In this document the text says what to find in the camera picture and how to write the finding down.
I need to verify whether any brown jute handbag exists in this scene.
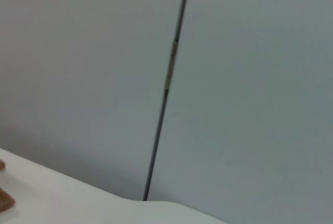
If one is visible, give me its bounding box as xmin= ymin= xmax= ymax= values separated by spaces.
xmin=0 ymin=158 xmax=16 ymax=211

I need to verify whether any dark wall panel joint strip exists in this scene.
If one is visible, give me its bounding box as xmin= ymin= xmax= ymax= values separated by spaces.
xmin=143 ymin=0 xmax=192 ymax=201

